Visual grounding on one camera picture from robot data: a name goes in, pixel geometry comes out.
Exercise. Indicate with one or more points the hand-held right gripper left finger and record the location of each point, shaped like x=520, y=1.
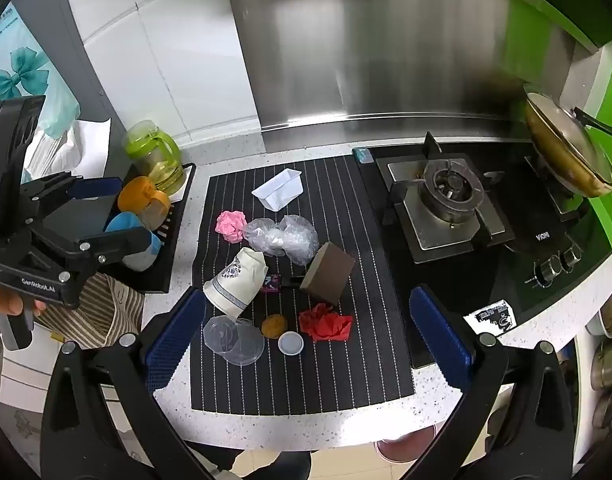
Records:
x=176, y=340

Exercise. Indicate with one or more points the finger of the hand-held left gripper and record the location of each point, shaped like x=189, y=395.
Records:
x=121, y=245
x=96, y=187

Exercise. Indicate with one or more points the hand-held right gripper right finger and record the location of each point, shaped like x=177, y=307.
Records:
x=438, y=340

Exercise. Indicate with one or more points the clear plastic lid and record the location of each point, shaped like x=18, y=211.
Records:
x=236, y=342

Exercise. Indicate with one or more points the patterned white paper cup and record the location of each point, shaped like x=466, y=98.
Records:
x=233, y=280

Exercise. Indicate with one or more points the brown ball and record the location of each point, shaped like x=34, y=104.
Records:
x=273, y=326

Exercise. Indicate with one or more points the small purple wrapper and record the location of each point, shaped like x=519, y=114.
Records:
x=272, y=284

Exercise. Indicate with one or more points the pink paper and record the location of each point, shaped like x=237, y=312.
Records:
x=231, y=225

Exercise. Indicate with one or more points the red paper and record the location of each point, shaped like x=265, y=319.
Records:
x=326, y=325

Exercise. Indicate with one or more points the small white round lid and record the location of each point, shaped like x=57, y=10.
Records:
x=291, y=343

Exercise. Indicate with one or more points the brown cardboard box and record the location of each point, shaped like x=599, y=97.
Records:
x=328, y=275

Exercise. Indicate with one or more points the clear plastic bag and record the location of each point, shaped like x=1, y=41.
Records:
x=296, y=240

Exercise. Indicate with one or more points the white paper box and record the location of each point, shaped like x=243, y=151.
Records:
x=281, y=190

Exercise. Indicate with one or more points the person's left hand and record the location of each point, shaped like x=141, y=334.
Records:
x=1, y=300

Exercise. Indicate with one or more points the blue lidded cup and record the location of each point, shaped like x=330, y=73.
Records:
x=123, y=222

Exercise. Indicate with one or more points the orange lidded cup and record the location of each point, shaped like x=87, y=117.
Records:
x=136, y=195

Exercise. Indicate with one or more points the black drain tray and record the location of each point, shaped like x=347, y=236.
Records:
x=156, y=270

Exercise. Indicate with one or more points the white paper sheet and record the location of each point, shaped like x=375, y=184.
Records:
x=86, y=145

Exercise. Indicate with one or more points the white black sticker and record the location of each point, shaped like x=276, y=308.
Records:
x=490, y=316

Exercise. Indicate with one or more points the green lidded jug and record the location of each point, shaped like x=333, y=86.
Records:
x=156, y=160

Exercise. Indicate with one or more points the beige striped cloth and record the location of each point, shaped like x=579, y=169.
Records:
x=101, y=310

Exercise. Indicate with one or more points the black striped mat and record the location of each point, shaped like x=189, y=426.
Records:
x=336, y=360

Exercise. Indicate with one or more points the pink round basin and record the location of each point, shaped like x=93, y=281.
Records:
x=405, y=447

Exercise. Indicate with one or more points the black glass gas stove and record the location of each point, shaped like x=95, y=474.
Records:
x=525, y=255

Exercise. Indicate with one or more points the black stove knob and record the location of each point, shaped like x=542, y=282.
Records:
x=571, y=256
x=549, y=267

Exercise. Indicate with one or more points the pale bag with teal bow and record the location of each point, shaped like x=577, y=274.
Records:
x=26, y=70

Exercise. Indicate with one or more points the steel burner with grate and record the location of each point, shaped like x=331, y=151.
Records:
x=565, y=205
x=448, y=190

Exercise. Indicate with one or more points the white open shelf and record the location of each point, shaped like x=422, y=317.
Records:
x=583, y=385

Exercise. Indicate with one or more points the person's dark pants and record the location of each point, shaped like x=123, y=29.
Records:
x=266, y=465

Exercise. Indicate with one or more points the steel pot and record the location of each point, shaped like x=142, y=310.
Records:
x=610, y=365
x=610, y=410

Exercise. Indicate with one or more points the small teal packet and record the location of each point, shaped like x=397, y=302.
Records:
x=363, y=155

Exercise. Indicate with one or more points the brown frying pan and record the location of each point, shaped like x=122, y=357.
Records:
x=550, y=155

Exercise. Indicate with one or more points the glass pan lid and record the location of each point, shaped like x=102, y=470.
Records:
x=580, y=145

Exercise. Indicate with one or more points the steel backsplash panel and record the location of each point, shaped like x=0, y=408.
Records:
x=361, y=45

